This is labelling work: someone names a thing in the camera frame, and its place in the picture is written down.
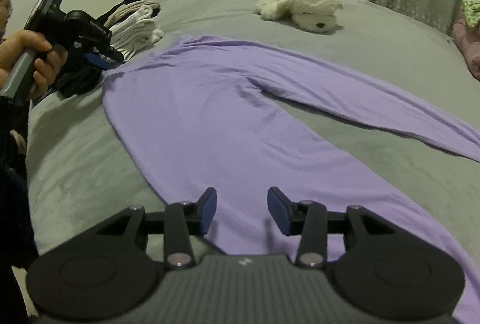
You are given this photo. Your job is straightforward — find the person's left hand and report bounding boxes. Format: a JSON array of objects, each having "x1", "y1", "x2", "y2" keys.
[{"x1": 1, "y1": 29, "x2": 68, "y2": 100}]

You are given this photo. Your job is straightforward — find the folded white garment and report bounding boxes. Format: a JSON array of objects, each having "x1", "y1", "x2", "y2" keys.
[{"x1": 110, "y1": 5, "x2": 164, "y2": 63}]

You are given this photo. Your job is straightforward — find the folded beige garment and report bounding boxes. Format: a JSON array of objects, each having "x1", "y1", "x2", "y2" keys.
[{"x1": 103, "y1": 0, "x2": 161, "y2": 28}]

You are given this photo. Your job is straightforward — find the white plush dog toy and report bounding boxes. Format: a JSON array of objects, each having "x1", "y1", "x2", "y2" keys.
[{"x1": 254, "y1": 0, "x2": 343, "y2": 34}]

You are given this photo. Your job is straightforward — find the green patterned garment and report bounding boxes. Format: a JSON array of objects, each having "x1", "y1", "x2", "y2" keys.
[{"x1": 461, "y1": 0, "x2": 480, "y2": 28}]

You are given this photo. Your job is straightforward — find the purple pants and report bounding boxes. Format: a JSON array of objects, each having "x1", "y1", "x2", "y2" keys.
[{"x1": 103, "y1": 36, "x2": 479, "y2": 323}]

